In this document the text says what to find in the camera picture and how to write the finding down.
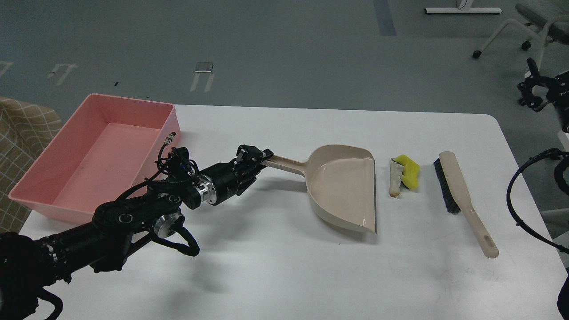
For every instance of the grey office chair white legs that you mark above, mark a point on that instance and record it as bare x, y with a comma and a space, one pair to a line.
546, 21

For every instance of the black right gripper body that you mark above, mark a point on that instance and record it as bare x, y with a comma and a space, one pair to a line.
558, 95

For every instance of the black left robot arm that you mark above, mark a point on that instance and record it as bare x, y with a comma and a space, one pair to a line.
147, 212

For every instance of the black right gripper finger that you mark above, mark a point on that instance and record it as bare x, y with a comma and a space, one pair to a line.
526, 87

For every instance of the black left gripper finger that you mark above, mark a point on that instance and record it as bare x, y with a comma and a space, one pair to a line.
248, 176
251, 155

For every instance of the beige hand brush black bristles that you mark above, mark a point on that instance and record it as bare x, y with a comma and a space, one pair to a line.
457, 198

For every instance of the pink plastic bin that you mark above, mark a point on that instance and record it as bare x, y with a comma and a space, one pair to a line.
108, 145

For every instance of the white desk foot bar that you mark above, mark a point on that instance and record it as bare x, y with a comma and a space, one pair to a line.
463, 7

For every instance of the beige checkered cloth chair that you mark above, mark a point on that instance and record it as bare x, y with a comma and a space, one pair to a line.
26, 130

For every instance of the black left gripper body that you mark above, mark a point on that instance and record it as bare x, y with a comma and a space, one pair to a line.
224, 179

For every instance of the beige plastic dustpan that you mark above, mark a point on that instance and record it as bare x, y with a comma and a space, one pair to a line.
341, 182

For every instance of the yellow sponge piece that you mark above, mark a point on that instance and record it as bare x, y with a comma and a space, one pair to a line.
410, 171

